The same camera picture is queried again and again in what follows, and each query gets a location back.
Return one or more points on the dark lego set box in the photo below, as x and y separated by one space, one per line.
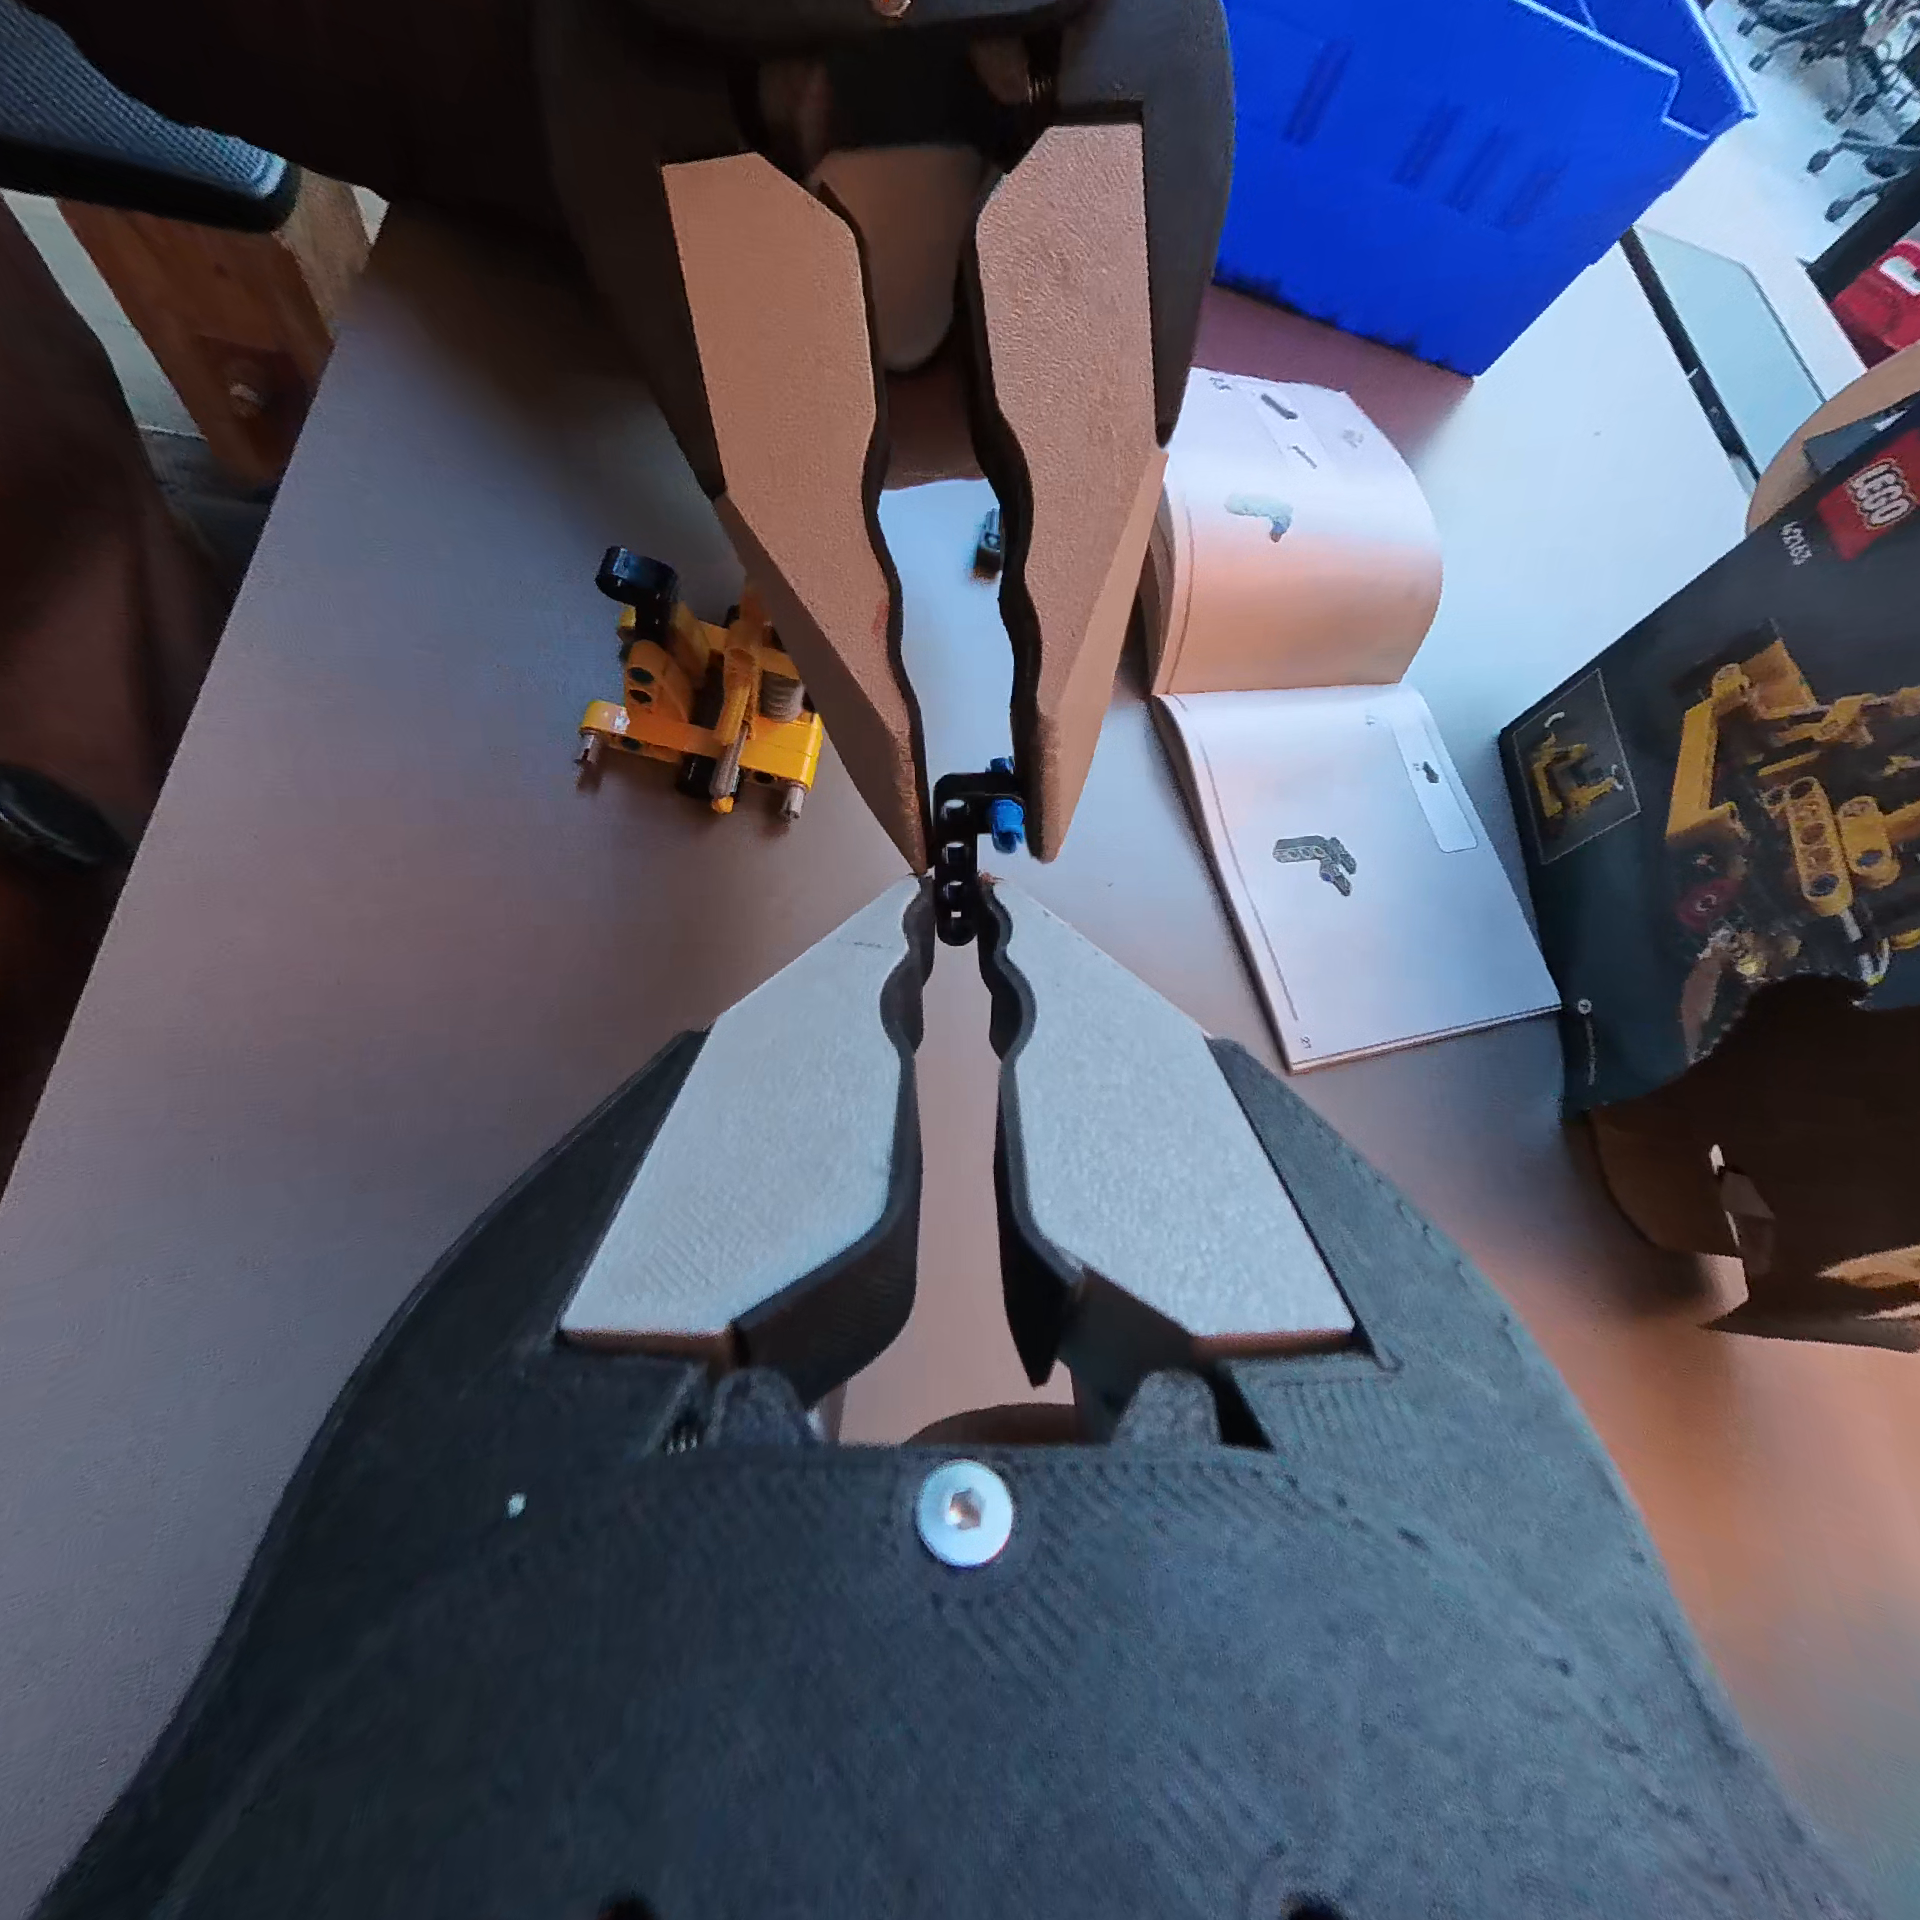
1651 839

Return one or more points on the small black lego piece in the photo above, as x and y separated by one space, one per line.
986 543

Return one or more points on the wooden table leg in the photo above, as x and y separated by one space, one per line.
195 329

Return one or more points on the yellow lego vehicle assembly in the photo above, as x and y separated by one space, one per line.
675 704

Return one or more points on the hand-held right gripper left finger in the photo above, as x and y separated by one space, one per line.
751 1155

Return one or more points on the blue plastic bin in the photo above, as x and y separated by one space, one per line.
1424 148

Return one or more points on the dark grey knit cloth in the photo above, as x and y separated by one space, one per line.
89 106

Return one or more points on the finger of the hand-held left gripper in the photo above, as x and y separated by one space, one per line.
779 450
1080 450

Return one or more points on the white instruction booklet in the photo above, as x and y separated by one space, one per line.
1348 839

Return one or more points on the red box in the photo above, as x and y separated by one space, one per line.
1894 292

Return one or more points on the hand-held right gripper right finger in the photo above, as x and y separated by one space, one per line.
1171 1155

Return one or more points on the black lego beam blue pins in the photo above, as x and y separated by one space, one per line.
956 884

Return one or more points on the white desk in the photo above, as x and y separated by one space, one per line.
1800 346

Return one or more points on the black office chair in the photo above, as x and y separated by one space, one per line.
1800 31
1868 143

